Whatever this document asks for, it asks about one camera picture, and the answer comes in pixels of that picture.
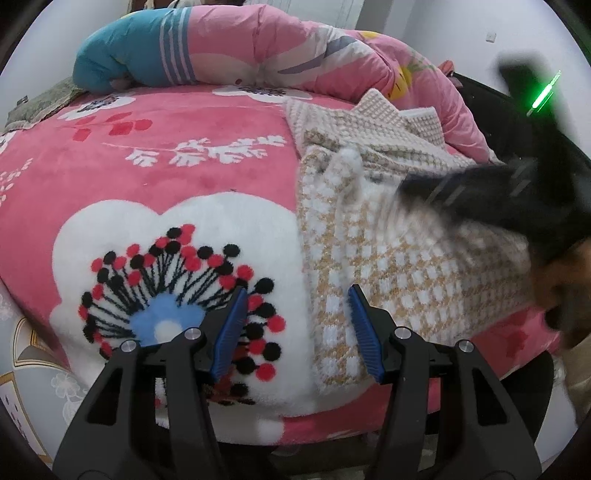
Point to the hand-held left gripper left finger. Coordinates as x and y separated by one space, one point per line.
228 332

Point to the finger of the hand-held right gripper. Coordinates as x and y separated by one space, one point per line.
471 194

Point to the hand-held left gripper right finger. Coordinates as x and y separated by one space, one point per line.
367 332

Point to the beige houndstooth knit coat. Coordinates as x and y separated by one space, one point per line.
392 286

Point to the person's right hand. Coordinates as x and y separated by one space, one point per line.
572 286

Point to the dark pink cloth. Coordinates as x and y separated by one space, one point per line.
450 71

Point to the pink floral fleece blanket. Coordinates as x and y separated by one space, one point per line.
138 184

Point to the grey patterned bed sheet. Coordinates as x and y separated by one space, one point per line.
27 392

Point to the pink and blue printed quilt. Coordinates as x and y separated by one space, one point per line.
277 46

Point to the green patterned cloth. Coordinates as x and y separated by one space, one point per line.
41 106

